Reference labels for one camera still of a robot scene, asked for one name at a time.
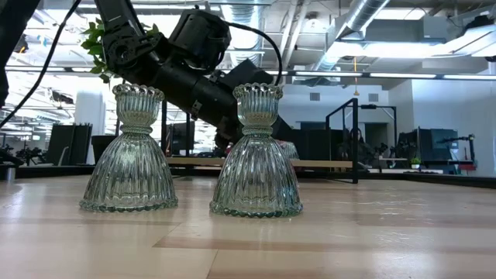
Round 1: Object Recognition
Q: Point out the long ceiling light strip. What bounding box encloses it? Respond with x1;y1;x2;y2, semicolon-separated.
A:
443;74;496;81
368;72;438;80
294;71;363;78

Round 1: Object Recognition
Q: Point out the green leafy artificial plant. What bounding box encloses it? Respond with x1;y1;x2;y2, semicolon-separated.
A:
80;17;160;84

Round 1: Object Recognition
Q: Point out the silver ceiling duct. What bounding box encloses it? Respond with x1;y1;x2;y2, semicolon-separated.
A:
222;3;269;67
309;0;391;73

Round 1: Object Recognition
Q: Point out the small distant clear glass vase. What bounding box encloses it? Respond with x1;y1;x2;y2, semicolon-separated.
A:
277;140;301;160

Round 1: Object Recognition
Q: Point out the black plant pot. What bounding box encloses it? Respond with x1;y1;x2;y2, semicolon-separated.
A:
91;134;118;166

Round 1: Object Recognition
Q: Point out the black aluminium rig frame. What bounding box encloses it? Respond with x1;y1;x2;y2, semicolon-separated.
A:
0;164;496;191

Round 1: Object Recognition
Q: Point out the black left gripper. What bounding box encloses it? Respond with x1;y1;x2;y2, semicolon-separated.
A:
213;57;295;151

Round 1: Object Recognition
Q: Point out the clear ribbed glass vase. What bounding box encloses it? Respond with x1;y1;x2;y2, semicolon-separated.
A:
208;81;304;219
79;83;179;213

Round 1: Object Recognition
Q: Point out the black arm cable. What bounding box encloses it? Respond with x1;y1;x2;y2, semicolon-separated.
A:
0;0;82;128

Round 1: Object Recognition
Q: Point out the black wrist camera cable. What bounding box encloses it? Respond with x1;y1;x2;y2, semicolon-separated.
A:
224;21;284;86

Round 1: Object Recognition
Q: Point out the person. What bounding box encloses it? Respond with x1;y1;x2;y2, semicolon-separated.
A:
336;127;375;171

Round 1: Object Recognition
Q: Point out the black metal shelf leg frame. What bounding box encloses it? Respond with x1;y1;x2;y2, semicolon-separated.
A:
160;98;193;177
325;97;360;185

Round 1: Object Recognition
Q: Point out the black monitor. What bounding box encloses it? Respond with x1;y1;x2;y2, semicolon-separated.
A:
397;127;460;164
167;121;195;157

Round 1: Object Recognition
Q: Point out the yellow hanging pendant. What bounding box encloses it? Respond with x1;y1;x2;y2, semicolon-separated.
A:
351;56;360;97

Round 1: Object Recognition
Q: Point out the black partition panel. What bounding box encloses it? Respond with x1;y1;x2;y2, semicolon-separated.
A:
45;122;94;167

